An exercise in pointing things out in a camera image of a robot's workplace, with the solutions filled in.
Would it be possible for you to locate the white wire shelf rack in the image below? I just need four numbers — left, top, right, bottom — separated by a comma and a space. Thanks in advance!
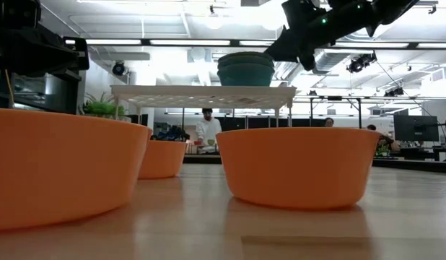
110, 84, 298, 129

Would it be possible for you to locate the green potted plant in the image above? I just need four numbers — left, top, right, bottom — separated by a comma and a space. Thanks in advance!
80, 92, 127, 118

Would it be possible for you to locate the silver ventilation duct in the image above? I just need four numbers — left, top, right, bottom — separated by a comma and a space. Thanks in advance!
311, 32, 393, 76

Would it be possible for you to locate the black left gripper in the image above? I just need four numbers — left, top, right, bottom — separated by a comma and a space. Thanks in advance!
0, 0, 90, 80

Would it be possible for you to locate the black ceiling spotlight cluster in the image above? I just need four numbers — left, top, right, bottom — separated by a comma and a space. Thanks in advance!
346, 51, 378, 74

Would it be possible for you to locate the long ceiling light bar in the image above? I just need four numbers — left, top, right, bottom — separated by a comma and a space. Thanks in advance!
64, 37, 446, 50

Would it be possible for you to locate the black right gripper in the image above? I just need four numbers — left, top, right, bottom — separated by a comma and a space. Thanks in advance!
265, 0, 375, 72

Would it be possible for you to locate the black wall screen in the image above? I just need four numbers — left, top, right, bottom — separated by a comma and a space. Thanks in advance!
126, 113, 149, 127

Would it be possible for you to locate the black computer monitor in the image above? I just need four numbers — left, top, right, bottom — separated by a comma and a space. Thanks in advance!
393, 114, 440, 143

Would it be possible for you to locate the yellow cable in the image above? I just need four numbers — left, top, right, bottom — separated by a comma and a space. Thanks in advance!
4, 69, 15, 108

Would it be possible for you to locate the black metal frame stand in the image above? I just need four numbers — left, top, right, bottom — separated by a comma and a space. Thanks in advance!
308, 95, 364, 129

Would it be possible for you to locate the orange plastic mini bowl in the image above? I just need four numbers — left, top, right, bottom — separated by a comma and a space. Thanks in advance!
0, 107, 153, 232
215, 127, 382, 211
138, 139, 188, 181

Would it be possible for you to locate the black partition wall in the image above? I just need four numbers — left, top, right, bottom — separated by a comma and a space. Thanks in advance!
221, 116, 331, 129

